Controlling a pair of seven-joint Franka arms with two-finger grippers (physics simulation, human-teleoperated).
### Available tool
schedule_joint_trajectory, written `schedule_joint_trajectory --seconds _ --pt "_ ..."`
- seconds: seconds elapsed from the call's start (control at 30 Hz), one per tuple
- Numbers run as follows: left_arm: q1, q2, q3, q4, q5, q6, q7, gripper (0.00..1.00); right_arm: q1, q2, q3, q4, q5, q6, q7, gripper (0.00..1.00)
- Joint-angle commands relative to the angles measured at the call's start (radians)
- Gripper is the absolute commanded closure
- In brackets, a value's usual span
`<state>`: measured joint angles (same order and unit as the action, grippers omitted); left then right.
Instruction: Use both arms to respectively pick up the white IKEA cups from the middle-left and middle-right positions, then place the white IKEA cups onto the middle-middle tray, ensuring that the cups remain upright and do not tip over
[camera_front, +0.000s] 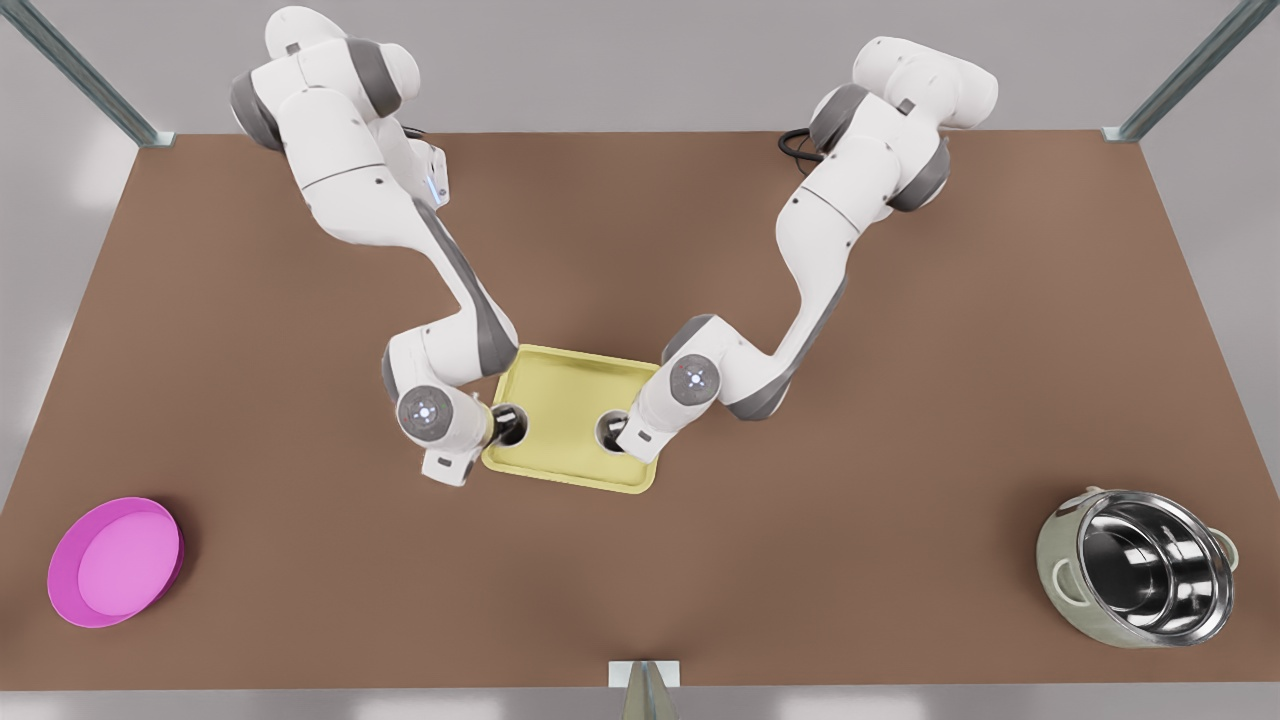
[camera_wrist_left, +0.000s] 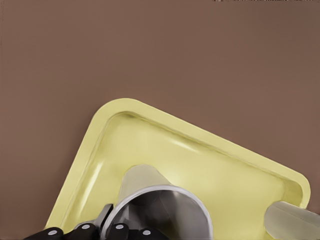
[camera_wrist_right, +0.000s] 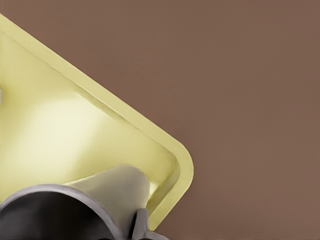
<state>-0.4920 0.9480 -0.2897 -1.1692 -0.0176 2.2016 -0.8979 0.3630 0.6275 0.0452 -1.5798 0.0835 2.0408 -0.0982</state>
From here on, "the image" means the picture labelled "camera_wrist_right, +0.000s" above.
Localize pale yellow rectangular tray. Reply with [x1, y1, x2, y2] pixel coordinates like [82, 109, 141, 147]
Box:
[0, 12, 195, 232]

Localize white IKEA cup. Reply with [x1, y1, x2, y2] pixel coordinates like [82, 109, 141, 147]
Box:
[0, 163, 151, 240]

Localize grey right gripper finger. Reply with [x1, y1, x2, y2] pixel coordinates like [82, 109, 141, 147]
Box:
[129, 207, 172, 240]

